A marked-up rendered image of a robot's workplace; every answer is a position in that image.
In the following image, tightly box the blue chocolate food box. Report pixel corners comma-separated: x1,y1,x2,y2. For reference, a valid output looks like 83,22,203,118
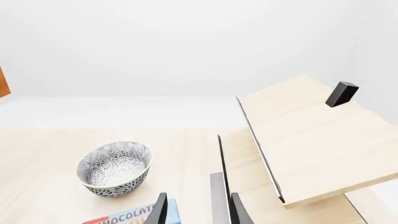
82,198,182,224

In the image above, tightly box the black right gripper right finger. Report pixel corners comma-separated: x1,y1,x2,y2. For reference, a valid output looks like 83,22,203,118
231,192,256,224

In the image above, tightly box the pale wooden cabinet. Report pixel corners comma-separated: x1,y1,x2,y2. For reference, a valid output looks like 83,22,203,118
235,73,398,224

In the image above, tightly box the pale wooden drawer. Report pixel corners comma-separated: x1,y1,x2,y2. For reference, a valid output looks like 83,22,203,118
209,127,284,224

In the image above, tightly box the small black block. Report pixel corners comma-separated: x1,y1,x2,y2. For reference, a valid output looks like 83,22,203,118
325,80,360,108

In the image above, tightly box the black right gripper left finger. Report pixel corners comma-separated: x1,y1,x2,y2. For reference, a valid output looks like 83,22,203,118
144,192,169,224

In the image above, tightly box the orange-brown wooden panel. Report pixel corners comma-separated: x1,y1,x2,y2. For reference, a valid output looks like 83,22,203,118
0,65,12,99

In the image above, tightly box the black and white patterned bowl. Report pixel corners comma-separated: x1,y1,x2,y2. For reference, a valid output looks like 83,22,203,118
76,141,154,198

